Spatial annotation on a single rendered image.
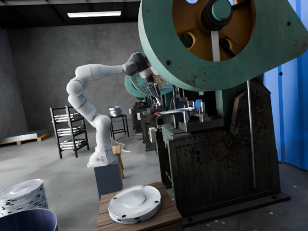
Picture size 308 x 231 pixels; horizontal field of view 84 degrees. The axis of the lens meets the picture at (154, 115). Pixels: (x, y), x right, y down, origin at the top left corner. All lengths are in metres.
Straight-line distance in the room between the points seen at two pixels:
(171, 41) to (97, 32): 7.62
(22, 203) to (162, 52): 1.41
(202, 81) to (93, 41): 7.62
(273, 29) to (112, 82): 7.19
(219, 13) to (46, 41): 8.17
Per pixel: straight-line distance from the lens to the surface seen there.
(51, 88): 8.51
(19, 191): 1.72
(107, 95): 8.00
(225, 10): 1.10
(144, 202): 1.03
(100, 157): 1.43
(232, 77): 1.11
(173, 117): 1.40
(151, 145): 3.05
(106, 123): 1.32
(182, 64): 0.98
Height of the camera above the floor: 0.94
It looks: 7 degrees down
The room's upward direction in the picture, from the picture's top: 7 degrees counter-clockwise
